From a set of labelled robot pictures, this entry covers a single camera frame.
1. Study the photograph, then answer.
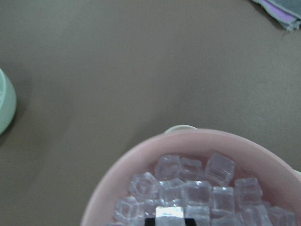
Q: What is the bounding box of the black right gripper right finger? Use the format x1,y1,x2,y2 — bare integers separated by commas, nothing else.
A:
184,218,197,226

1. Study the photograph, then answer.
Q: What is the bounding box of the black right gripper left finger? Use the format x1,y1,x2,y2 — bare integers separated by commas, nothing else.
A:
144,218,156,226

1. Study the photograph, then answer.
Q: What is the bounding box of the pile of clear ice cubes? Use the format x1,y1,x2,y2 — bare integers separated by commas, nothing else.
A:
112,153,297,226

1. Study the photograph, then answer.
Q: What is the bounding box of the pink bowl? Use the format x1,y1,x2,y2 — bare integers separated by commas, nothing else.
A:
81,129,301,226

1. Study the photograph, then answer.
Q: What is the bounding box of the small green bowl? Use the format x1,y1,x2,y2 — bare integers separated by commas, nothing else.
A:
0,70,17,134

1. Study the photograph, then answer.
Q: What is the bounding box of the pink tray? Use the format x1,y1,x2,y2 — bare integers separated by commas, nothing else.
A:
164,124,197,134

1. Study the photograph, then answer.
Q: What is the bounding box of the grey purple cloth stack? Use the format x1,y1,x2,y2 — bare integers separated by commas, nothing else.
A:
252,0,301,31

